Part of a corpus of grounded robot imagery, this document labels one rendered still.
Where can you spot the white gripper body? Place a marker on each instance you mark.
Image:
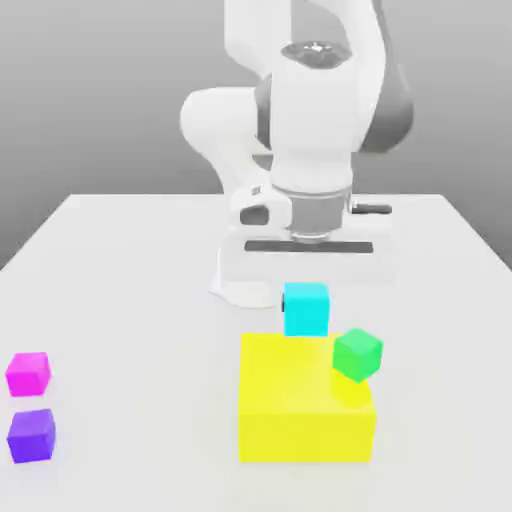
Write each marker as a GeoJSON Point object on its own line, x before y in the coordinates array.
{"type": "Point", "coordinates": [308, 264]}

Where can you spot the large yellow box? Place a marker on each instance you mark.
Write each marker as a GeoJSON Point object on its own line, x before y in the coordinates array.
{"type": "Point", "coordinates": [304, 404]}

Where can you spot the small green cube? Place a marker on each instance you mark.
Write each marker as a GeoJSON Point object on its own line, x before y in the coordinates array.
{"type": "Point", "coordinates": [357, 354]}

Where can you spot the small cyan cube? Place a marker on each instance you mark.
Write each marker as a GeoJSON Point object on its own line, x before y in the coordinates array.
{"type": "Point", "coordinates": [306, 310]}

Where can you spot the small magenta cube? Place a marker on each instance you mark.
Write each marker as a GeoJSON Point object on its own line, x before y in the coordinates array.
{"type": "Point", "coordinates": [28, 374]}

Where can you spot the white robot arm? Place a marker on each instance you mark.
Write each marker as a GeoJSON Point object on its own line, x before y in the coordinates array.
{"type": "Point", "coordinates": [312, 120]}

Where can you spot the small purple cube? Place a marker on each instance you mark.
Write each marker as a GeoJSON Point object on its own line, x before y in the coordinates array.
{"type": "Point", "coordinates": [31, 436]}

